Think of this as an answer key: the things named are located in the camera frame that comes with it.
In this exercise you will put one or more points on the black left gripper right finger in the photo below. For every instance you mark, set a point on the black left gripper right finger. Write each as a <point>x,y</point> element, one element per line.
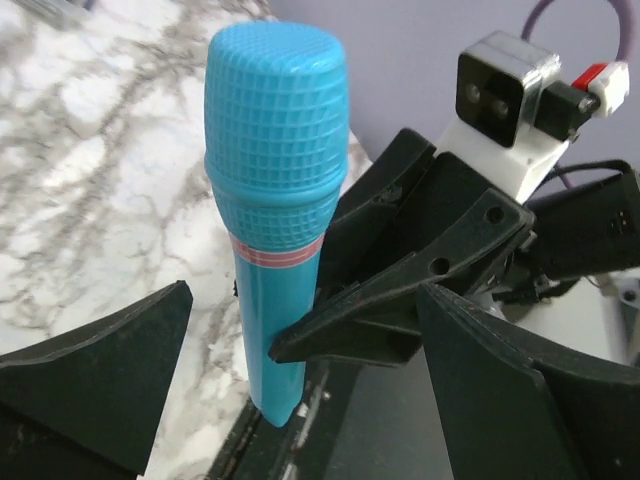
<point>514,405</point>

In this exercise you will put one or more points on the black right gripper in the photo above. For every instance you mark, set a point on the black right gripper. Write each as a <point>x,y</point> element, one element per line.
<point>450,227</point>

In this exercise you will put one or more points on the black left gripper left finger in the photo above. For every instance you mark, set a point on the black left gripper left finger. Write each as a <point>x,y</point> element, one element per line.
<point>86,404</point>

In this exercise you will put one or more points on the blue microphone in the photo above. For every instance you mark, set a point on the blue microphone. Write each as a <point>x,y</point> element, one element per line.
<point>276,114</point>

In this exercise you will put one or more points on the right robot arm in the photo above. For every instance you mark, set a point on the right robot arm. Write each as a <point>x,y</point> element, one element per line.
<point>588,230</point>

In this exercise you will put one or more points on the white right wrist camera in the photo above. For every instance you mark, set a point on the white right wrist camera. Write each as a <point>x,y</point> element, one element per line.
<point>516,117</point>

